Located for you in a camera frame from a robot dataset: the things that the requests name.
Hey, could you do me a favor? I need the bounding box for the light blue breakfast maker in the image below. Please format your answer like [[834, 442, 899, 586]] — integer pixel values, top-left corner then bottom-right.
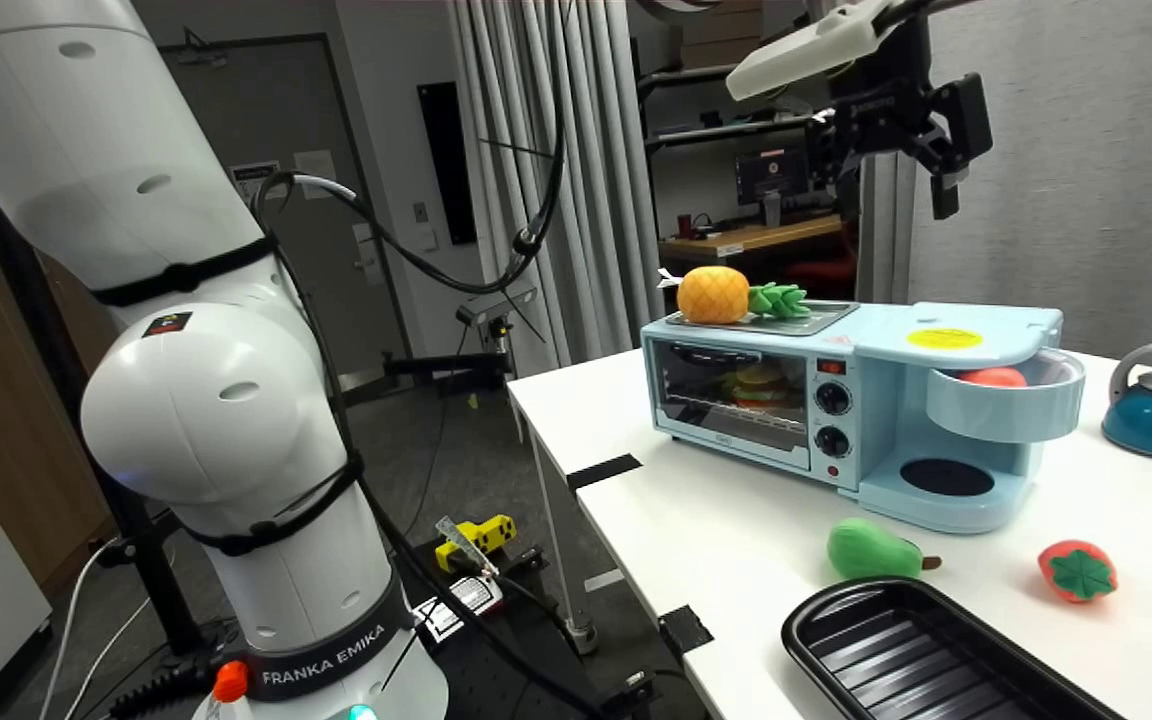
[[637, 296, 1069, 541]]

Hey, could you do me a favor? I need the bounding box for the black tape strip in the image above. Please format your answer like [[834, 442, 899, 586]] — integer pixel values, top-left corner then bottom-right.
[[566, 452, 644, 494], [656, 599, 721, 659]]

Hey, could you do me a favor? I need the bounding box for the orange pineapple toy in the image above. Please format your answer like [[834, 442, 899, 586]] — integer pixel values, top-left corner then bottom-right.
[[673, 266, 813, 332]]

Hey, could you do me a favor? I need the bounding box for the grey curtain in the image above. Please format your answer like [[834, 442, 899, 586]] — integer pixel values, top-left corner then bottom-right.
[[449, 0, 668, 378]]

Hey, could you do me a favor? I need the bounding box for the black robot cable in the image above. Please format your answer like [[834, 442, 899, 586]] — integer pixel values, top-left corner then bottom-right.
[[254, 0, 571, 302]]

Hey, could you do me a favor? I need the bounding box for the light blue swing-out filter basket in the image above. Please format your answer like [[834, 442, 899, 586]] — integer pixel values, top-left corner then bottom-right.
[[925, 349, 1089, 450]]

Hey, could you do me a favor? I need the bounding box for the black grill pan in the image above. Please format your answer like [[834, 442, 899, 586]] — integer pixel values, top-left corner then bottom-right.
[[780, 575, 1129, 720]]

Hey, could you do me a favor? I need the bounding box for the green pear toy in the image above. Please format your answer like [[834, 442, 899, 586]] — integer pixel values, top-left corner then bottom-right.
[[824, 517, 945, 586]]

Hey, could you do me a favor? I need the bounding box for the burger toy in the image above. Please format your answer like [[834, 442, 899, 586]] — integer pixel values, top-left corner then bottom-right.
[[721, 362, 792, 414]]

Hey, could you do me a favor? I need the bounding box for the grey camera on stand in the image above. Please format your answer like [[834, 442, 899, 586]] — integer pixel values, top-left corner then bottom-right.
[[453, 289, 537, 332]]

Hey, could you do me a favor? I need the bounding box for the yellow clamp tool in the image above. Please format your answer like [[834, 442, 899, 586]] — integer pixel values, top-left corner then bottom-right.
[[431, 511, 523, 575]]

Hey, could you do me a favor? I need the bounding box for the metal table leg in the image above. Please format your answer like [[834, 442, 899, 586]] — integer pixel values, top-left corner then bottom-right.
[[514, 398, 603, 657]]

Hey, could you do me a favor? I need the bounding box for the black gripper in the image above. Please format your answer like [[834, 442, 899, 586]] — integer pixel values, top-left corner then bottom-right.
[[813, 17, 997, 226]]

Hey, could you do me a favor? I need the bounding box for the wooden shelf board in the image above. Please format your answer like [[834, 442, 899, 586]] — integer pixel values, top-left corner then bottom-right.
[[660, 213, 854, 268]]

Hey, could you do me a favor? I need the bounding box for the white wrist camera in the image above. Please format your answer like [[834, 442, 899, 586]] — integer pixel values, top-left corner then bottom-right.
[[721, 0, 930, 109]]

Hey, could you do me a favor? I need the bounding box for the white floor cable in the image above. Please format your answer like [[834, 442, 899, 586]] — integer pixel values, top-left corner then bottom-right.
[[33, 533, 141, 720]]

